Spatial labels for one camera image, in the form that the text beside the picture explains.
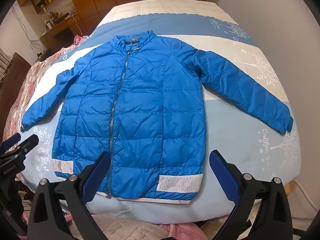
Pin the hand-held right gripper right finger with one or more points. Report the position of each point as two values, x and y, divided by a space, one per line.
223 177

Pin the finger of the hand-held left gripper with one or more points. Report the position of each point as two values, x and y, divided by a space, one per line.
11 139
28 143

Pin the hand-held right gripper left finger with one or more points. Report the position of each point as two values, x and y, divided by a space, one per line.
96 177

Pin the blue puffer jacket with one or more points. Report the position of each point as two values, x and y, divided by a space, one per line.
140 120

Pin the blue and white printed bedsheet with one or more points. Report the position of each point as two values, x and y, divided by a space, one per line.
232 140

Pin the dark wooden cabinet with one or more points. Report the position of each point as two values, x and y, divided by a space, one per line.
13 85

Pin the cream knitted blanket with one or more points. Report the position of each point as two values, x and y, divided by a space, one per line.
130 227

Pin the pink floral blanket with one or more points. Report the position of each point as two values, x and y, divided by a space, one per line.
32 80

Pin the wooden desk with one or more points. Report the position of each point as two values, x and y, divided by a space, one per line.
62 31

